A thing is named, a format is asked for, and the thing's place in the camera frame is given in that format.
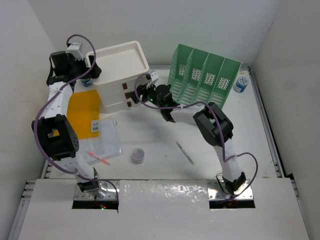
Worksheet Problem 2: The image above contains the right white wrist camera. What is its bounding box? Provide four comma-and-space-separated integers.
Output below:
147, 71, 160, 88

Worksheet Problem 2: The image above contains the purple cable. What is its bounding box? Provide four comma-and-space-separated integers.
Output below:
33, 34, 120, 201
134, 74, 259, 201

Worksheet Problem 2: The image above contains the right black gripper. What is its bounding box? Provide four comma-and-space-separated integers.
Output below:
128, 80, 164, 110

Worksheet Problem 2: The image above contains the green file rack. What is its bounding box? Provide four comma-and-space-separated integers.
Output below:
167, 44, 242, 109

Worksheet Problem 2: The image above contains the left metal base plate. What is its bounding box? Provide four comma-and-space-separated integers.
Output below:
73, 181, 120, 202

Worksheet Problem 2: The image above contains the yellow plastic folder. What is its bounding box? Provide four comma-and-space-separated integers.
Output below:
67, 89, 101, 140

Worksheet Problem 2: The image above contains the clear plastic document sleeve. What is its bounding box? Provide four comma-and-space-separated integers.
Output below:
77, 117, 123, 165

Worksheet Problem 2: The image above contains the white foam front board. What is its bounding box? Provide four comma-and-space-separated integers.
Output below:
19, 178, 309, 240

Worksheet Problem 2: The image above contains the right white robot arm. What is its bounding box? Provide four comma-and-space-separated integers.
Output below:
125, 84, 246, 195

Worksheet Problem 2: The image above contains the metal base plate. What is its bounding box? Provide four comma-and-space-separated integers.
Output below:
207, 180, 254, 201
73, 181, 120, 202

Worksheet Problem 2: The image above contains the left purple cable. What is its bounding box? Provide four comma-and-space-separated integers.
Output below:
33, 34, 120, 201

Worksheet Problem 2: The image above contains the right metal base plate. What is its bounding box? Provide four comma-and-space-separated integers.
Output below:
207, 180, 254, 201

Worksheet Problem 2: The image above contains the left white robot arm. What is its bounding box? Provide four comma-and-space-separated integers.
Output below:
31, 51, 107, 199

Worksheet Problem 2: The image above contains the white drawer cabinet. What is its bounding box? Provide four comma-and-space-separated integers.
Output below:
93, 40, 150, 114

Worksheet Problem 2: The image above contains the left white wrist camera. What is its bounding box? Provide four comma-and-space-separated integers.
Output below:
66, 42, 84, 60

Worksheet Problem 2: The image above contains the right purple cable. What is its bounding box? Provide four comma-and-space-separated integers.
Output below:
134, 74, 259, 201

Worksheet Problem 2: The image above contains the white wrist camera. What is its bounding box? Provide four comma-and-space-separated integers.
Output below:
147, 71, 160, 88
66, 42, 84, 60

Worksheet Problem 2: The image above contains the small clear round container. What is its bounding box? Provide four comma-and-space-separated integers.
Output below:
131, 148, 145, 165

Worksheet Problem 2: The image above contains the orange pen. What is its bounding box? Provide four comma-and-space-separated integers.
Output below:
86, 151, 111, 166

